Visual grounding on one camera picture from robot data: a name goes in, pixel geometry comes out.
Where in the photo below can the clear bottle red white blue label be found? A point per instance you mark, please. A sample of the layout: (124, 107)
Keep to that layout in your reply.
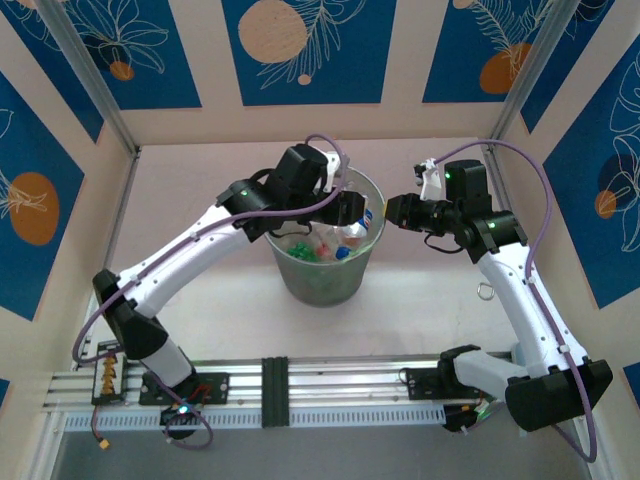
(361, 225)

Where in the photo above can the clear bottle blue cap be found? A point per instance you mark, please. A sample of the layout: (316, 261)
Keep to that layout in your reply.
(342, 253)

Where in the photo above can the small bottle red label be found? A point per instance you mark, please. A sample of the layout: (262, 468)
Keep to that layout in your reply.
(323, 248)

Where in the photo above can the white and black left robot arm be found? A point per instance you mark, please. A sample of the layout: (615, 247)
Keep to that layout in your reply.
(175, 260)

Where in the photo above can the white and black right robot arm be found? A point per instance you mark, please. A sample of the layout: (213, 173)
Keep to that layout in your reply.
(520, 305)

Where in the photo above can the grey mesh waste bin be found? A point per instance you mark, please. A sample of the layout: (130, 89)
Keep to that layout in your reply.
(320, 287)

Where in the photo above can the small metal hook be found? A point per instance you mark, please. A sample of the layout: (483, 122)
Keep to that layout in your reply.
(486, 295)

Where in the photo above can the black terminal block orange connectors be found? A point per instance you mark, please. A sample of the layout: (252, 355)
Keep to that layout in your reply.
(107, 375)

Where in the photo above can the aluminium corner post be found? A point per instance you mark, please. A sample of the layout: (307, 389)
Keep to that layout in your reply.
(544, 50)
(77, 50)

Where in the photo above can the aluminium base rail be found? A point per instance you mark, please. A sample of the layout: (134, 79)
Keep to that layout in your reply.
(350, 380)

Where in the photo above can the black centre rail bracket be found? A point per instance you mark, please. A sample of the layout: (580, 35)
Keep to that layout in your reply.
(275, 390)

